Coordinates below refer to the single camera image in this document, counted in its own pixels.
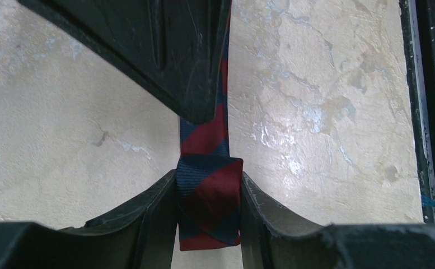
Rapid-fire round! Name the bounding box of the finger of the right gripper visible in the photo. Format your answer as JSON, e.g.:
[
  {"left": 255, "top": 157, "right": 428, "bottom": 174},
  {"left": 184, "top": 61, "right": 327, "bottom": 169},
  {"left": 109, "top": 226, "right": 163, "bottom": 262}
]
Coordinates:
[{"left": 21, "top": 0, "right": 231, "bottom": 124}]

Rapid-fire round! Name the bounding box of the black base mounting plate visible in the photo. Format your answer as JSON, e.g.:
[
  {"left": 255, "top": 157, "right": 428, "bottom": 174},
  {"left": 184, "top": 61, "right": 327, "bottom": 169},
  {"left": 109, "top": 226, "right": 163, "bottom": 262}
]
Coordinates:
[{"left": 399, "top": 0, "right": 435, "bottom": 223}]

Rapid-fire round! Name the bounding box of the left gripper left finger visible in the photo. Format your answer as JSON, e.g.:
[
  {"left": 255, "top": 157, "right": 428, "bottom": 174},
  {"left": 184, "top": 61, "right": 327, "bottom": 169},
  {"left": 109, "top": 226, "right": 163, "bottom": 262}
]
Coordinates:
[{"left": 0, "top": 171, "right": 177, "bottom": 268}]

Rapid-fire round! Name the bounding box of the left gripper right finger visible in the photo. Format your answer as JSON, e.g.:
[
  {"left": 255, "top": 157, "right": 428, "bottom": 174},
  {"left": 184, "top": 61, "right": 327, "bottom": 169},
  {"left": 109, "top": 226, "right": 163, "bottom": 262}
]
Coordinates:
[{"left": 240, "top": 174, "right": 435, "bottom": 268}]

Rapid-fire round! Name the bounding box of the red navy striped tie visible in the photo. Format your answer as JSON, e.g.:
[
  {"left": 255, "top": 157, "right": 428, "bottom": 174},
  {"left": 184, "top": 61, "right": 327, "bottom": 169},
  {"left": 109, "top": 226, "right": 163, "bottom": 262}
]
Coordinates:
[{"left": 175, "top": 22, "right": 244, "bottom": 252}]

